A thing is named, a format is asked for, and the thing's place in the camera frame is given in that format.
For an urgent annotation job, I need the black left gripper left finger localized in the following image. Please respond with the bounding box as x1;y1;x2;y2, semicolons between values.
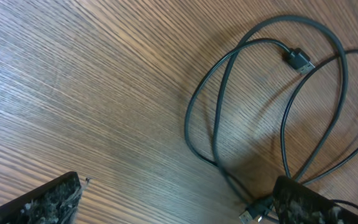
0;171;83;224

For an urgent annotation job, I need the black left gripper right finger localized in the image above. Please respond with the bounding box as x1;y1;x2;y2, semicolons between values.
273;176;358;224

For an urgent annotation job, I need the black USB cable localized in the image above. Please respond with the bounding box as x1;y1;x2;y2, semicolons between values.
184;14;349;203
238;49;358;224

